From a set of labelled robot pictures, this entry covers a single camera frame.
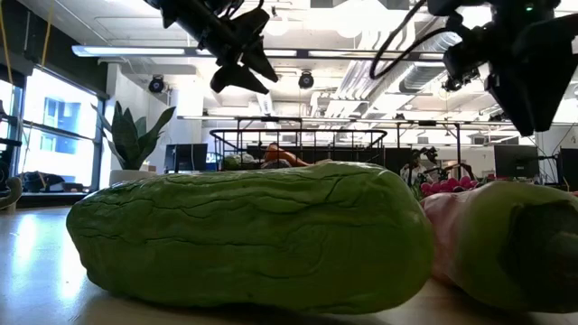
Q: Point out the black cabinet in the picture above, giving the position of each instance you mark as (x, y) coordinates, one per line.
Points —
(395, 162)

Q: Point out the black bag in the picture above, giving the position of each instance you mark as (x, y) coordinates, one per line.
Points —
(38, 180)

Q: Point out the person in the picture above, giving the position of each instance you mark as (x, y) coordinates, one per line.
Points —
(412, 173)

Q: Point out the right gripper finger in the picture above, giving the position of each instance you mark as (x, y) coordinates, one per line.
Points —
(515, 99)
(551, 67)

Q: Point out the black ceiling spotlight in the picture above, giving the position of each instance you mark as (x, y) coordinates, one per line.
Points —
(305, 80)
(156, 84)

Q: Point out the long ceiling light bar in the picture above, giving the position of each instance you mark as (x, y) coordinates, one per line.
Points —
(135, 51)

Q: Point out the black overhead frame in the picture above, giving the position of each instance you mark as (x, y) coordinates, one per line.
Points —
(289, 119)

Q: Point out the light green bitter gourd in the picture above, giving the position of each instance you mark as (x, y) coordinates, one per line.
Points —
(253, 234)

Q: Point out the silver ventilation duct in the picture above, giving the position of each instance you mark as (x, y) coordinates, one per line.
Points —
(422, 77)

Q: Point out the red grape bunch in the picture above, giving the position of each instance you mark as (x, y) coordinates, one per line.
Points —
(447, 186)

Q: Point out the black computer monitor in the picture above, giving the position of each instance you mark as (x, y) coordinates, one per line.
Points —
(516, 160)
(570, 169)
(186, 158)

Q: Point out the green potted plant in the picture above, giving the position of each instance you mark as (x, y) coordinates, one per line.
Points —
(131, 144)

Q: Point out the green fruit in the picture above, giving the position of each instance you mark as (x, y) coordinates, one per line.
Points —
(239, 161)

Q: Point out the red green chili pepper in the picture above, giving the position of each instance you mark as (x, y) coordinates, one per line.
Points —
(478, 244)

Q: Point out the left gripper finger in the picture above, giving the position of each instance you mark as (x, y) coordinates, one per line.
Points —
(237, 80)
(262, 61)

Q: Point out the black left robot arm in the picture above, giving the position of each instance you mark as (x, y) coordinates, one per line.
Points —
(169, 9)

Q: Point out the dark green chili pepper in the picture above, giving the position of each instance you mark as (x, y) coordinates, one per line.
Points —
(12, 194)

